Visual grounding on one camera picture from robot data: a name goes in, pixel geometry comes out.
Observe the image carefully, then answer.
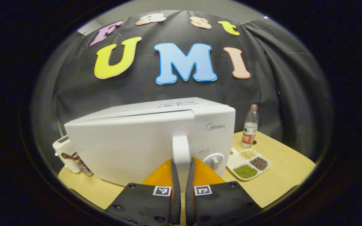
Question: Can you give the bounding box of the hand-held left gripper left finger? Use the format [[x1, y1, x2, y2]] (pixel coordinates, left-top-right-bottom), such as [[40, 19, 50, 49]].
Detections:
[[106, 159, 181, 226]]

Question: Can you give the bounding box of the clear bottle with red label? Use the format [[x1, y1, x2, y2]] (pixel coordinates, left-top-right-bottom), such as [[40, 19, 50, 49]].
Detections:
[[240, 104, 259, 149]]

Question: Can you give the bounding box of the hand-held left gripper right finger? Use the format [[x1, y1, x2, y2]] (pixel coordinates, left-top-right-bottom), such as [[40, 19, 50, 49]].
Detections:
[[186, 157, 261, 226]]

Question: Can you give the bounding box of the white toaster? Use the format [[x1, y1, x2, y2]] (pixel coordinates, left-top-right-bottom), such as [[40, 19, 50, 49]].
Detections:
[[52, 135, 81, 174]]

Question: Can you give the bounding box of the black backdrop cloth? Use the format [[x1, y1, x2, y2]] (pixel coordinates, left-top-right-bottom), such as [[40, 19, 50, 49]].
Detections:
[[32, 9, 334, 176]]

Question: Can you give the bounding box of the white microwave oven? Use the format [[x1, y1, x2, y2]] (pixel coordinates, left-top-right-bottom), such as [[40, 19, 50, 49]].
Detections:
[[64, 97, 236, 186]]

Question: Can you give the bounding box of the clear wire mesh utensil holder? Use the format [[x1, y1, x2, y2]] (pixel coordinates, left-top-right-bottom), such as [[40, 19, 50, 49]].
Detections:
[[61, 152, 94, 177]]

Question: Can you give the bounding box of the white divided dish of beans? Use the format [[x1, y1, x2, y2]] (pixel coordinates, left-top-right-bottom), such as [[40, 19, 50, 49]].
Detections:
[[226, 148, 271, 181]]

